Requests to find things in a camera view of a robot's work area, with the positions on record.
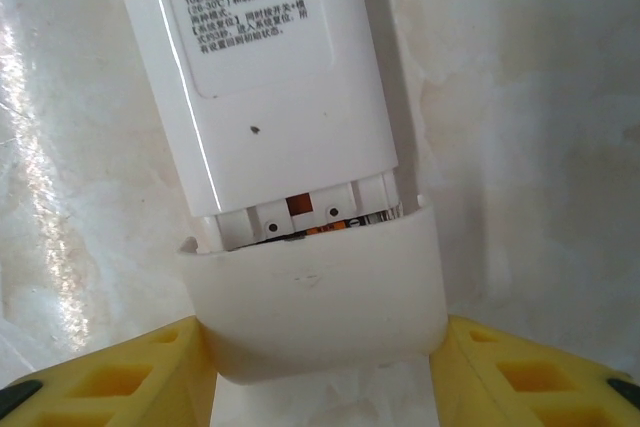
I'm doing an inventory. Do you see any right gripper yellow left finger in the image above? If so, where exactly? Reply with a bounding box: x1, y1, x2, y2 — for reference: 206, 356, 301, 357
0, 314, 217, 427

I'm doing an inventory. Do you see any white battery cover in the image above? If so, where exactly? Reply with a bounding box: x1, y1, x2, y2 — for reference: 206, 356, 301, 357
175, 194, 448, 389

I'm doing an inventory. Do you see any white remote control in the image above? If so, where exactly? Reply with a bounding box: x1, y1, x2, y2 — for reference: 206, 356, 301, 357
107, 0, 401, 253

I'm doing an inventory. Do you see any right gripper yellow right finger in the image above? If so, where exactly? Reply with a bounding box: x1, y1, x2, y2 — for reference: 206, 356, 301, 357
428, 314, 640, 427

